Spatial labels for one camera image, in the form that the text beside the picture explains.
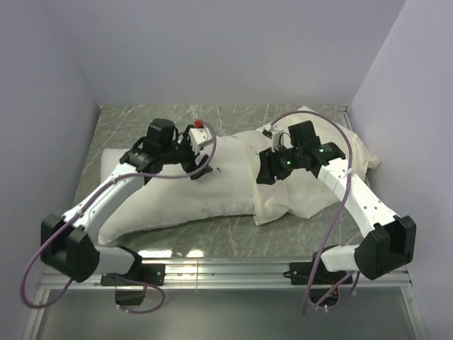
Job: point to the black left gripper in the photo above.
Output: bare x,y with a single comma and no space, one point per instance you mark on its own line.
192,165

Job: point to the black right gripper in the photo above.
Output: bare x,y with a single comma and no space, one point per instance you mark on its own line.
269,167

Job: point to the cream pillowcase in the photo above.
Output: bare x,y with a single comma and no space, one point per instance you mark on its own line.
301,194

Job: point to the white pillow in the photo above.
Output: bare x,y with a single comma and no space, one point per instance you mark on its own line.
229,189

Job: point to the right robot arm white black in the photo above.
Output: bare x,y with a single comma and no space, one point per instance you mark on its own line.
388,239

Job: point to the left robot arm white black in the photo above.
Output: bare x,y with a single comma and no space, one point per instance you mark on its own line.
69,243

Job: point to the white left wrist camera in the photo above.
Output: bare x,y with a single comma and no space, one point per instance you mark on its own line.
200,136

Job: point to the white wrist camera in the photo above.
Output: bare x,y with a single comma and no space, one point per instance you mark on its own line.
275,134
200,136

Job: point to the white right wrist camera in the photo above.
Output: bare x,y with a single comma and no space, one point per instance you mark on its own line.
275,134

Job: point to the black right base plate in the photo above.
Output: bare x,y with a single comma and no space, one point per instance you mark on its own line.
299,273

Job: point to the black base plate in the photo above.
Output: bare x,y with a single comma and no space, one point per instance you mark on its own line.
299,273
152,273

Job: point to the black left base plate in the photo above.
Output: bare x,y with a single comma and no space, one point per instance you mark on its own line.
152,273

